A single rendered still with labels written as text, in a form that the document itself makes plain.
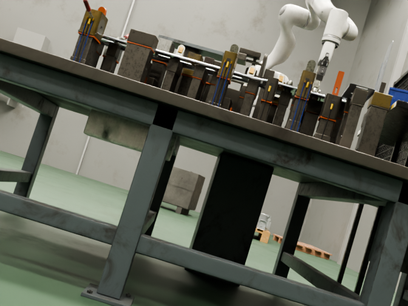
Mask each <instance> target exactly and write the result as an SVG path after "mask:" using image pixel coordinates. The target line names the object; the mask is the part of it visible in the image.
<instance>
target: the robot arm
mask: <svg viewBox="0 0 408 306"><path fill-rule="evenodd" d="M305 3H306V6H307V8H308V10H306V9H304V8H302V7H299V6H296V5H293V4H287V5H285V6H283V7H282V8H281V10H280V12H279V23H280V37H279V39H278V41H277V43H276V45H275V47H274V49H273V51H272V52H271V53H270V54H269V55H268V59H267V64H266V66H265V69H270V70H271V68H272V67H274V66H276V65H279V64H282V63H284V62H285V61H286V60H287V59H288V58H289V56H290V55H291V53H292V51H293V49H294V47H295V45H296V38H295V37H294V34H293V32H292V27H293V26H297V27H300V28H302V29H305V30H315V29H316V28H318V27H319V25H320V21H323V22H325V23H326V24H327V25H326V27H325V31H324V34H323V37H322V45H323V48H322V51H321V54H320V57H319V61H318V66H320V68H319V71H318V73H317V75H316V80H319V81H322V80H323V77H324V76H325V73H326V70H327V67H328V65H329V63H330V61H331V58H332V55H333V52H334V49H336V48H338V46H339V45H340V42H341V39H344V40H346V41H353V40H354V39H355V38H356V37H357V35H358V29H357V27H356V25H355V23H354V22H353V21H352V20H351V19H350V18H349V17H348V13H347V12H346V11H344V10H341V9H337V8H336V7H334V6H333V4H332V3H331V1H330V0H305ZM264 73H265V70H264ZM264 73H263V77H264ZM257 98H258V96H257V97H256V99H255V101H254V103H253V107H252V110H251V113H250V117H252V115H253V112H254V108H255V105H256V101H257Z"/></svg>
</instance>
